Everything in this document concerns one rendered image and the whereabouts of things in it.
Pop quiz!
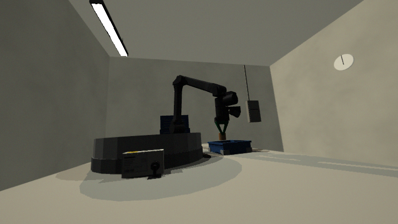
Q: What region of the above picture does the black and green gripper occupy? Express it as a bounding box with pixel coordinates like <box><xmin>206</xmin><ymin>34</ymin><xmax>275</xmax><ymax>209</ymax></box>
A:
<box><xmin>214</xmin><ymin>106</ymin><xmax>229</xmax><ymax>135</ymax></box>

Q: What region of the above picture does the blue crate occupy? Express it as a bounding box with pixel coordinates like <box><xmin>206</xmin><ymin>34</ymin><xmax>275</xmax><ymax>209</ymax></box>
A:
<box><xmin>207</xmin><ymin>140</ymin><xmax>252</xmax><ymax>155</ymax></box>

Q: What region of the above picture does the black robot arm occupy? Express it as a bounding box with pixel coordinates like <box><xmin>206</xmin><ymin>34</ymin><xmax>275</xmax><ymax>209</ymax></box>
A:
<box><xmin>169</xmin><ymin>75</ymin><xmax>241</xmax><ymax>133</ymax></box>

